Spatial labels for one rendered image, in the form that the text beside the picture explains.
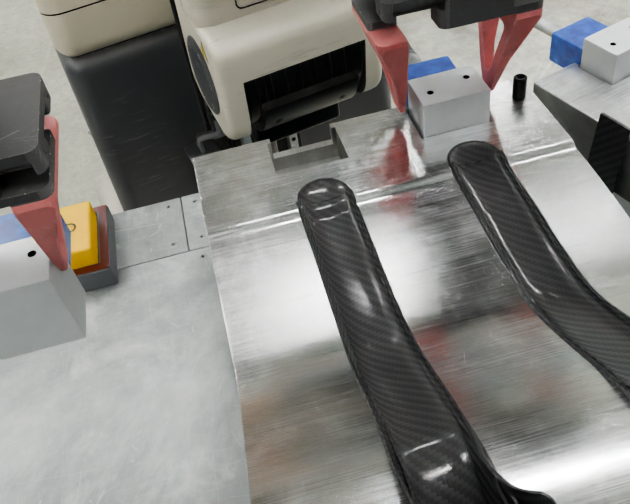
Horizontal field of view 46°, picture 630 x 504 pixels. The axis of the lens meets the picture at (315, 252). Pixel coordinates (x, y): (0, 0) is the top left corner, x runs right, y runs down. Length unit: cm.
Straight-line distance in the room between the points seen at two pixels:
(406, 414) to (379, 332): 8
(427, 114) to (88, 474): 33
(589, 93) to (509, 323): 28
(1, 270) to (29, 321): 3
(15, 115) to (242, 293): 17
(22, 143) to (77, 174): 181
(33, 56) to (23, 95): 243
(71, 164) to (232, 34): 137
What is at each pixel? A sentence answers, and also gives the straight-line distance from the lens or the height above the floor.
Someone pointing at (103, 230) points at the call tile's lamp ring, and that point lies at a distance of 64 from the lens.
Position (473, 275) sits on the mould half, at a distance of 46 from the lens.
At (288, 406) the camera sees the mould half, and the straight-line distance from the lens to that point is 39.
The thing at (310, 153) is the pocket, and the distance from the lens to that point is 57.
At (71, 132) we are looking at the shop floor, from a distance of 234.
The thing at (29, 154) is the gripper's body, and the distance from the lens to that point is 35.
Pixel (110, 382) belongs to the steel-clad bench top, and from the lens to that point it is 56.
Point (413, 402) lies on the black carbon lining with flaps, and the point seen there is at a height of 90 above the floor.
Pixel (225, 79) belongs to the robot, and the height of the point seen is 76.
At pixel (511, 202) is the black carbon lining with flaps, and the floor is 88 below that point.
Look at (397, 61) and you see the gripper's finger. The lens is 50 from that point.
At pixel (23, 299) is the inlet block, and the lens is 42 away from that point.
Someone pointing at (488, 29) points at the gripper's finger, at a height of 94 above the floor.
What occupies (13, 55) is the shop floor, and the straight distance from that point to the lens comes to 286.
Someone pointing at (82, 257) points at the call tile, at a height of 83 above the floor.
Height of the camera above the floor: 122
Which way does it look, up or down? 45 degrees down
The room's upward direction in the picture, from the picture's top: 10 degrees counter-clockwise
